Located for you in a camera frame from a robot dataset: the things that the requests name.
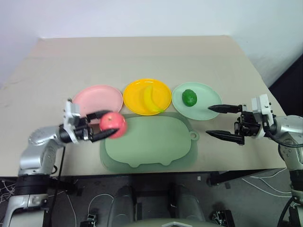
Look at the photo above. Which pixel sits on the yellow toy banana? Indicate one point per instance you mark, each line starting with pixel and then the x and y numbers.
pixel 149 98

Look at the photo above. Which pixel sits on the pink plate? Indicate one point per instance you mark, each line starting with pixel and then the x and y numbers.
pixel 99 99

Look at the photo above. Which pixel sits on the green silicone mat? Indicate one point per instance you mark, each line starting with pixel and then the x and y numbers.
pixel 151 142

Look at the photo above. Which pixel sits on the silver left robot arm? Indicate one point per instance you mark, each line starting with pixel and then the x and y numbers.
pixel 40 151

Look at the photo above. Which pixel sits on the yellow plate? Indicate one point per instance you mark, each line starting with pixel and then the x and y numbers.
pixel 136 97

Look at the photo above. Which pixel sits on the dark rounded robot leg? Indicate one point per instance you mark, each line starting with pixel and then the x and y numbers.
pixel 123 205
pixel 187 203

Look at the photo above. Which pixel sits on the red toy apple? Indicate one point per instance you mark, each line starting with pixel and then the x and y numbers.
pixel 113 124

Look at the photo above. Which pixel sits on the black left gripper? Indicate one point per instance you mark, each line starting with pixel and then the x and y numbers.
pixel 83 129

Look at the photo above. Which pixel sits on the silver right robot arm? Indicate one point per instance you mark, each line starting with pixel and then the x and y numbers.
pixel 290 132

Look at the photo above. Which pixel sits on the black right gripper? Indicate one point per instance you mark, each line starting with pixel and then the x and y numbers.
pixel 246 125

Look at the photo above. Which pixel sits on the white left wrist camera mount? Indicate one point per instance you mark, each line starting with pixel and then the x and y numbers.
pixel 71 111

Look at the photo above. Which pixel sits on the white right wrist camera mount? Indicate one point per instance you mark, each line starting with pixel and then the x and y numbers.
pixel 261 105

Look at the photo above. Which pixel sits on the light green plate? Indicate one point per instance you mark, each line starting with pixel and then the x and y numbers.
pixel 201 106

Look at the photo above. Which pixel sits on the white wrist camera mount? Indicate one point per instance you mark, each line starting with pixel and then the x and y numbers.
pixel 261 105
pixel 71 111

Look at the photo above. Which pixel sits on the green toy pepper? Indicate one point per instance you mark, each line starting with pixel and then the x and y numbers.
pixel 189 97

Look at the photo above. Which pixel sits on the black table leg bracket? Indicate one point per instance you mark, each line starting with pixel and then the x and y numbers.
pixel 227 177

